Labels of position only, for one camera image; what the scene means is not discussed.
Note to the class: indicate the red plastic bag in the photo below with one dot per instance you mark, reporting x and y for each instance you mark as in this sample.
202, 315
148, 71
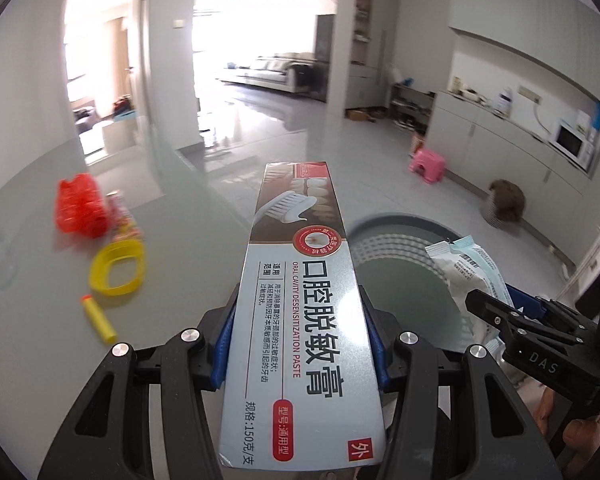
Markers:
80, 205

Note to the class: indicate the white upper cabinet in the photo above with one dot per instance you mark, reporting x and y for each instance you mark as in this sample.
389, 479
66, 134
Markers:
505, 5

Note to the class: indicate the shoe rack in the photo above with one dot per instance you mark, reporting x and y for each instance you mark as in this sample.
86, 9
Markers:
410, 105

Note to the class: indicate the white cabinet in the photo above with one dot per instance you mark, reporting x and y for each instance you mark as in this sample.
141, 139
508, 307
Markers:
480, 135
505, 5

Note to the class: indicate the colourful snack packet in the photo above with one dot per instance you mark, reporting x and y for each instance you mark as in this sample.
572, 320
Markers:
125, 225

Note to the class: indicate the white lower cabinet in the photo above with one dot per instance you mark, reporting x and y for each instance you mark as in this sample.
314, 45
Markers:
480, 135

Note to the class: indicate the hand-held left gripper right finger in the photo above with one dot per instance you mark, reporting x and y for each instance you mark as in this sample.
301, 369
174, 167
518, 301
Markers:
380, 355

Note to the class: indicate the light blue wipes packet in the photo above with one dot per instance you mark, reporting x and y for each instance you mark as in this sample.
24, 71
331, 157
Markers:
460, 265

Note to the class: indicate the toothpaste box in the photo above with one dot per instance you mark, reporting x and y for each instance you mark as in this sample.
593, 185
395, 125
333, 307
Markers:
300, 310

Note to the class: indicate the tall shelf cabinet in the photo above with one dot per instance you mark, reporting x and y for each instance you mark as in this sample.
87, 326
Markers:
375, 35

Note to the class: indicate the cardboard box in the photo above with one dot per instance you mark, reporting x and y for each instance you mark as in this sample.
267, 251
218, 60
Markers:
360, 115

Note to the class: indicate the pink plastic stool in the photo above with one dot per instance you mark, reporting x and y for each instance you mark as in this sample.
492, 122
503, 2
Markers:
427, 162

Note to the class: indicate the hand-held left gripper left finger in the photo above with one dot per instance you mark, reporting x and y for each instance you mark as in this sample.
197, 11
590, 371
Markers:
222, 345

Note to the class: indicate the white room door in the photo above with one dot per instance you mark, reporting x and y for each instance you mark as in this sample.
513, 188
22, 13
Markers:
142, 60

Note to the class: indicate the grey sofa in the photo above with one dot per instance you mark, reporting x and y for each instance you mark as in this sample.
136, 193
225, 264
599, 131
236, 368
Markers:
270, 67

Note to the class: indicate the grey perforated plastic basket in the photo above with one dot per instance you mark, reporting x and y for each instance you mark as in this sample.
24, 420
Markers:
405, 285

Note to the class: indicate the small white perforated basket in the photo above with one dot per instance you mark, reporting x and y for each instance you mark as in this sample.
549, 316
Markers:
490, 212

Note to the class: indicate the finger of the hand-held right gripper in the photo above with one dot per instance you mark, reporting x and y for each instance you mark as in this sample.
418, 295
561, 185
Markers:
500, 317
527, 302

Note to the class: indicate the person's right hand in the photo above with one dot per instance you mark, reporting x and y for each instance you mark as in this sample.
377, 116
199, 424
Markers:
585, 430

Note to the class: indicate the yellow toy dart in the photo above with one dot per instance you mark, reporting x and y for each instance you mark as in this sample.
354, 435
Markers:
100, 320

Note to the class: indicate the white microwave oven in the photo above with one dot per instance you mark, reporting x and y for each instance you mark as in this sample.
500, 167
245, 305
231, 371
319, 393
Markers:
570, 142

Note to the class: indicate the dark refrigerator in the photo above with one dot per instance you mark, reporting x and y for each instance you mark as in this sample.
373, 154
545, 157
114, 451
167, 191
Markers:
325, 55

